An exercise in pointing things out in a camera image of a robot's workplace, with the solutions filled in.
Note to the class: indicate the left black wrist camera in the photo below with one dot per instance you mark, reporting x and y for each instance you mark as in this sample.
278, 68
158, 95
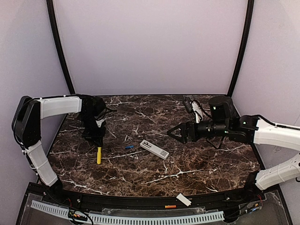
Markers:
100, 119

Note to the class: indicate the white remote control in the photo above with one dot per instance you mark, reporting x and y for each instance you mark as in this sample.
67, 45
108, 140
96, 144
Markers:
161, 153

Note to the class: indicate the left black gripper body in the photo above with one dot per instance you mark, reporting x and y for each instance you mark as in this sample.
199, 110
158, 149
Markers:
94, 135

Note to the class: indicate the right black frame post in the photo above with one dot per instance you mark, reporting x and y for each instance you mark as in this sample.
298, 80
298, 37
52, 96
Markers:
242, 48

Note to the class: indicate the black frame post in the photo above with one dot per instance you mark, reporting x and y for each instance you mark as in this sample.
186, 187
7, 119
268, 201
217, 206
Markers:
242, 48
58, 45

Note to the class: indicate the yellow handled screwdriver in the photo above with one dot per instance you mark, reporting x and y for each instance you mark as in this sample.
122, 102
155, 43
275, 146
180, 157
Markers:
99, 155

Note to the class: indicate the white slotted cable duct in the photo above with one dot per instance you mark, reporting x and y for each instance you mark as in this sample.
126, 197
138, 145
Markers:
116, 217

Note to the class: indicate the black front table rail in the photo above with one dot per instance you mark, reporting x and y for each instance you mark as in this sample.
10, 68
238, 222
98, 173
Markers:
226, 200

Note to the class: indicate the white battery cover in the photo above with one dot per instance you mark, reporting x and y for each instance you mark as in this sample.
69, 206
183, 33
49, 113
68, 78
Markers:
183, 199

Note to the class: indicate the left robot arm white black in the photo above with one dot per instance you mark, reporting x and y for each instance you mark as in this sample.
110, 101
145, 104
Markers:
26, 127

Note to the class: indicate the left black frame post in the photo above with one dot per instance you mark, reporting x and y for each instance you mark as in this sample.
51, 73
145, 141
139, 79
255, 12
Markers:
58, 45

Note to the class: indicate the orange blue battery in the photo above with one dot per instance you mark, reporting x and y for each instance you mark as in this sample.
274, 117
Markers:
170, 206
129, 147

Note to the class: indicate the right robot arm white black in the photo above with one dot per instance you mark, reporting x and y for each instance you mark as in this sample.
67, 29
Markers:
224, 121

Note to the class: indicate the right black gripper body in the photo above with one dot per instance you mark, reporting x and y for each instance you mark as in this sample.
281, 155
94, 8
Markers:
190, 131

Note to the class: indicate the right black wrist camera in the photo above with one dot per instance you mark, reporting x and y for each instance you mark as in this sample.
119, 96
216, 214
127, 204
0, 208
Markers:
193, 107

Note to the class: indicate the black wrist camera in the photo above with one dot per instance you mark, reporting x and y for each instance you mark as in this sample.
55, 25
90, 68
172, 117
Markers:
193, 107
100, 119

